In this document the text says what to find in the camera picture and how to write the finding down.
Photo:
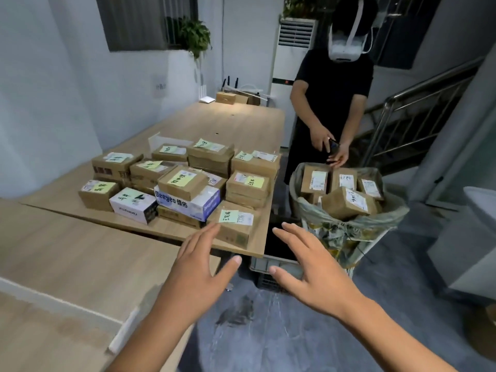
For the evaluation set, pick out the person's left hand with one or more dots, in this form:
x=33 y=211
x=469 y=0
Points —
x=193 y=278

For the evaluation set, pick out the person's right hand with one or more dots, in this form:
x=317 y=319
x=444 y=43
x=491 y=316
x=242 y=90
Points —
x=323 y=282

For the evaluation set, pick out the person's right thumb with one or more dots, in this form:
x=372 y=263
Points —
x=282 y=277

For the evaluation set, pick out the person's left thumb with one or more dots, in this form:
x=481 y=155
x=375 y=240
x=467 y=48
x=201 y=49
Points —
x=229 y=271

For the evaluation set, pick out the person's right middle finger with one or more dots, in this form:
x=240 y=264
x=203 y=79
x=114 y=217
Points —
x=300 y=234

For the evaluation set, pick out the person's left forearm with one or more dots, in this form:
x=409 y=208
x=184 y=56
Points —
x=151 y=337

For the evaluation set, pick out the person's right forearm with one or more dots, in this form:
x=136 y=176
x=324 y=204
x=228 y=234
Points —
x=391 y=337

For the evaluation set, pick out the grey plastic crate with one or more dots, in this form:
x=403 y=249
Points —
x=267 y=269

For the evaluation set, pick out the woven plastic sack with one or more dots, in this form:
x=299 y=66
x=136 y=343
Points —
x=348 y=232

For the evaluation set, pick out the brown labelled parcel box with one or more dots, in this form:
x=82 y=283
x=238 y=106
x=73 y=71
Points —
x=314 y=181
x=371 y=188
x=344 y=180
x=347 y=204

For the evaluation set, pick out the white and blue glove box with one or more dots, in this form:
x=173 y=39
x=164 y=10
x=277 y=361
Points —
x=193 y=205

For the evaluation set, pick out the black phone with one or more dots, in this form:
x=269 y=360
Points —
x=333 y=145

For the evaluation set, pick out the pile of cardboard parcels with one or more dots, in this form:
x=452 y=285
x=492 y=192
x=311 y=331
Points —
x=193 y=174

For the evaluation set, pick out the white box with black print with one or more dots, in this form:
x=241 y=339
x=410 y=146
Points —
x=131 y=205

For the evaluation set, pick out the open cardboard box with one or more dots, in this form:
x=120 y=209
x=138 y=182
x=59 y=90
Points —
x=248 y=98

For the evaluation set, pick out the small cardboard box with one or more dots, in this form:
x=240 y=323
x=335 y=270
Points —
x=226 y=97

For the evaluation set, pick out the flat white device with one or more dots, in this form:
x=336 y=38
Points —
x=207 y=99

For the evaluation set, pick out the black router with antennas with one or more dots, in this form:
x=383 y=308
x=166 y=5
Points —
x=229 y=85

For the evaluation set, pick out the metal stair railing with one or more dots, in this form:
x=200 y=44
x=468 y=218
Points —
x=410 y=112

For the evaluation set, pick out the white standing air conditioner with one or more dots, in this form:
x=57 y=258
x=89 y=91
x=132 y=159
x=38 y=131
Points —
x=288 y=65

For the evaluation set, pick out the white headset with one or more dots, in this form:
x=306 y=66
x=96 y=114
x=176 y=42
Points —
x=347 y=46

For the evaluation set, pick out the green potted plant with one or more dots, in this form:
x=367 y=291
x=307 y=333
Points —
x=193 y=34
x=300 y=5

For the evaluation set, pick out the dark window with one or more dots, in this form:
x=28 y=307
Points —
x=135 y=21

